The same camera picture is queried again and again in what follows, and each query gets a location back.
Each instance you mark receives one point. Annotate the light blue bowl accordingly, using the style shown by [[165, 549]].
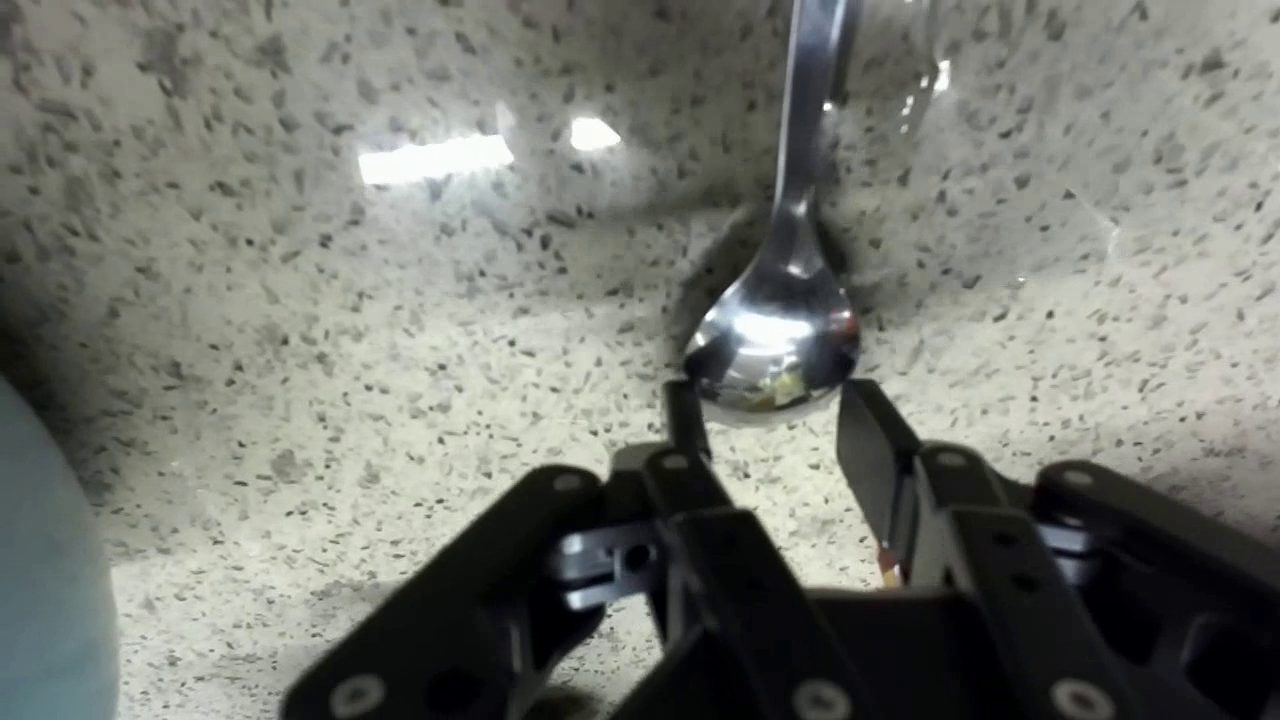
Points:
[[46, 573]]

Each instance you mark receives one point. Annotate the metal spoon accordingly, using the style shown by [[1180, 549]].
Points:
[[780, 343]]

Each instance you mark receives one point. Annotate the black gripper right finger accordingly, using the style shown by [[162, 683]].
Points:
[[1066, 586]]

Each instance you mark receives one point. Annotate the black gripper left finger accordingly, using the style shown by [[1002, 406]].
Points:
[[535, 601]]

